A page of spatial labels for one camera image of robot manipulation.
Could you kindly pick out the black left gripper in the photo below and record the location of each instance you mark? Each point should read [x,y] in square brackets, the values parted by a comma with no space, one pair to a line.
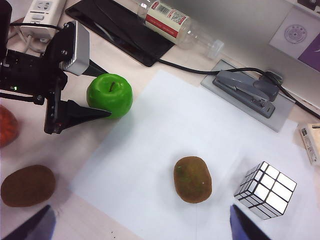
[25,72]

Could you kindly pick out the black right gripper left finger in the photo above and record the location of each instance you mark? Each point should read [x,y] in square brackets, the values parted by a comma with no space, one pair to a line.
[37,225]

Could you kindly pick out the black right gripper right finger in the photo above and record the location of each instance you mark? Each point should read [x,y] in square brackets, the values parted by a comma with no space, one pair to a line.
[243,227]

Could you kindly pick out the green apple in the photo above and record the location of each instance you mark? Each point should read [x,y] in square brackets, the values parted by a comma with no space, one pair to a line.
[110,97]

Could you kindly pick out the brown fuzzy kiwi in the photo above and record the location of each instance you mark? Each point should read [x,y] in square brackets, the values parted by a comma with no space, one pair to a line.
[192,180]
[27,186]

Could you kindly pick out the orange tangerine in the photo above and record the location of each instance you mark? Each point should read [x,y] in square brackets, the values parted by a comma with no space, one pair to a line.
[7,126]

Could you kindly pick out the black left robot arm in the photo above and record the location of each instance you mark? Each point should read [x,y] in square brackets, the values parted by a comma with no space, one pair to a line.
[5,25]

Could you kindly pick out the silver mirror puzzle cube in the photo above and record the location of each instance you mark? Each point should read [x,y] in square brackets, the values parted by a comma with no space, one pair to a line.
[270,190]

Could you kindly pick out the white paper sheet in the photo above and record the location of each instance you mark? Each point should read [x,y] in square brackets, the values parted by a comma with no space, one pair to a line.
[155,140]

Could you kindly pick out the white power strip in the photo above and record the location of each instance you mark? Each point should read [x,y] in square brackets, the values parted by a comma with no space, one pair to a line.
[42,15]

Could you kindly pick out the clear red-labelled plastic bottle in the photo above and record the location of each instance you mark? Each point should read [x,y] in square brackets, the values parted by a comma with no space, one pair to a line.
[165,22]

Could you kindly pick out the white tissue pack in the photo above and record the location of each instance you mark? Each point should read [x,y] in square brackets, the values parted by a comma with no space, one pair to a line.
[312,142]

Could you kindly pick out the grey stapler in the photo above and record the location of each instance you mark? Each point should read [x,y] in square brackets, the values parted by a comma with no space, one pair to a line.
[245,90]

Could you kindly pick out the frosted glass desk partition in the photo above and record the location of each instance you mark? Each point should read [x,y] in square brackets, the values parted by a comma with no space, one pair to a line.
[237,22]

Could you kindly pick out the purple and white name plate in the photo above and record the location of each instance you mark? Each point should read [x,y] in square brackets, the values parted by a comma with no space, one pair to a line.
[295,35]

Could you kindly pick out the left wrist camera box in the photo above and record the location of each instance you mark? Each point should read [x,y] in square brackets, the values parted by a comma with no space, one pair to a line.
[81,50]

